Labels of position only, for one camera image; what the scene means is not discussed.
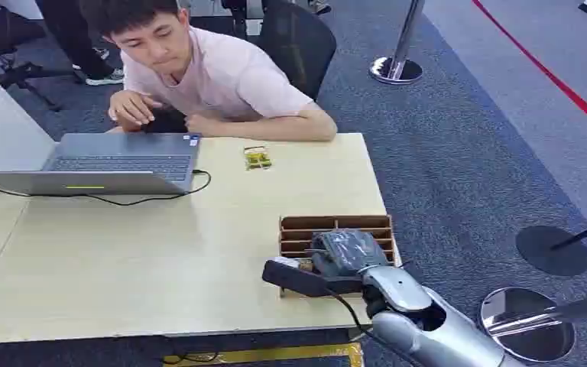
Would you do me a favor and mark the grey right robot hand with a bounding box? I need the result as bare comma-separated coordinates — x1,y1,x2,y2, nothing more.
310,229,391,279

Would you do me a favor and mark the small yellow-green packet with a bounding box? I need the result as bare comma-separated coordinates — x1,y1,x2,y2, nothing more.
243,145,273,171

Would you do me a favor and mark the white box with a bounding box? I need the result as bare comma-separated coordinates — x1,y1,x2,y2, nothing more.
0,80,57,173

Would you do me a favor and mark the person's right hand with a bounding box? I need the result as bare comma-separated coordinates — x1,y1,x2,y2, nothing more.
107,89,164,128

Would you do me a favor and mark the grey open laptop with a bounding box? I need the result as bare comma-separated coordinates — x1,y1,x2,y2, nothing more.
0,132,203,197

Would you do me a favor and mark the person's hand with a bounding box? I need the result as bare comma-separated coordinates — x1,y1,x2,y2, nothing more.
183,113,216,137
107,89,164,128

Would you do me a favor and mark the black floor cable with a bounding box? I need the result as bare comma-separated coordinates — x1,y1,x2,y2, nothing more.
164,350,222,365

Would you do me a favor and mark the person's left hand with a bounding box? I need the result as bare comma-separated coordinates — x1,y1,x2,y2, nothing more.
183,113,216,137

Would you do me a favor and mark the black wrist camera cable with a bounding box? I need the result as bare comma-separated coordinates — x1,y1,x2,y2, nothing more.
323,287,416,367

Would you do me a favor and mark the chrome base stanchion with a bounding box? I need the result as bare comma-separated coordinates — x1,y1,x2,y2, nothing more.
479,287,587,364

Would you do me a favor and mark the black mesh office chair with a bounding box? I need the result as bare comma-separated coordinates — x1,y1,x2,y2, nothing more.
255,0,338,101

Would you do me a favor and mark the chrome stanchion post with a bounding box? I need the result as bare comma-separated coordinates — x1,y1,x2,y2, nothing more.
368,0,426,86

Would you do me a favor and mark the yellow floor tape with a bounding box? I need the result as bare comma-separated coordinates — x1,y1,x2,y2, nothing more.
161,343,365,367

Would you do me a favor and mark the wooden slotted card box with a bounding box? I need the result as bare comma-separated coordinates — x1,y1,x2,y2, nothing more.
278,214,402,299

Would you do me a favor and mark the black swivel chair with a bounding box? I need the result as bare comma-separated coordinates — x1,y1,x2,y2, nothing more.
0,5,78,113

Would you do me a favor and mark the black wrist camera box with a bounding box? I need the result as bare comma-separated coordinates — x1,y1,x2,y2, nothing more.
261,258,365,298

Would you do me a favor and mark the standing person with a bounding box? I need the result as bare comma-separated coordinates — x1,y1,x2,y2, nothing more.
35,0,125,86

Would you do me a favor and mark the black base stanchion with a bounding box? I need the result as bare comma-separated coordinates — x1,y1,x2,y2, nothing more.
514,214,587,278

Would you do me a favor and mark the black laptop cable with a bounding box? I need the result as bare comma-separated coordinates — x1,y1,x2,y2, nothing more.
0,169,212,208

